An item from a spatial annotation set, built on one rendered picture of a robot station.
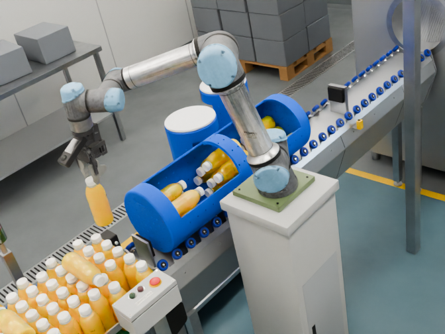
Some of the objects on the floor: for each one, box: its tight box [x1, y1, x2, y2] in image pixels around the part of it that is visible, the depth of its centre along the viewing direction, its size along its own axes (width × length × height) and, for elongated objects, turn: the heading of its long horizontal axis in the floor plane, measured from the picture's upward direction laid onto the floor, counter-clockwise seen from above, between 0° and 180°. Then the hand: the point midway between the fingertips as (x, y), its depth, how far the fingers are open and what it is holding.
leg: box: [391, 122, 403, 186], centre depth 371 cm, size 6×6×63 cm
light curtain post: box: [403, 0, 420, 254], centre depth 288 cm, size 6×6×170 cm
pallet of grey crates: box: [190, 0, 333, 82], centre depth 588 cm, size 120×80×119 cm
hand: (91, 180), depth 196 cm, fingers closed on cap, 4 cm apart
